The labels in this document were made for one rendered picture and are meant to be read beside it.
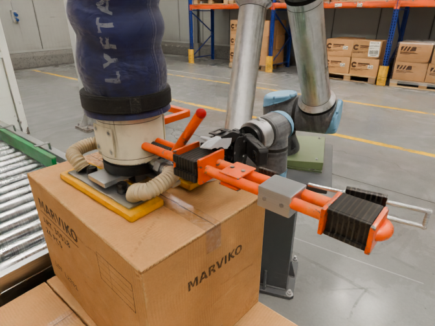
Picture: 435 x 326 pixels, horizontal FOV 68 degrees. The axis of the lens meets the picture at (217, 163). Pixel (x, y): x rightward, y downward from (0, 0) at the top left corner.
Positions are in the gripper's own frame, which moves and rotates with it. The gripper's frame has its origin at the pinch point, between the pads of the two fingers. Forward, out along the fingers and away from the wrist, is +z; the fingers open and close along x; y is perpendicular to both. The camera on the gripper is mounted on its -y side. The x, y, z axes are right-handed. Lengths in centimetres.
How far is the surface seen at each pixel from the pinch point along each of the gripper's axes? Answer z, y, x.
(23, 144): -18, 173, -45
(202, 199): -3.9, 5.4, -13.1
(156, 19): -3.3, 17.5, 29.5
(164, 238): 13.1, 0.9, -13.1
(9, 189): 6, 136, -54
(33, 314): 31, 44, -53
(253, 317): -11, -8, -53
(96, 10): 8.6, 22.2, 31.3
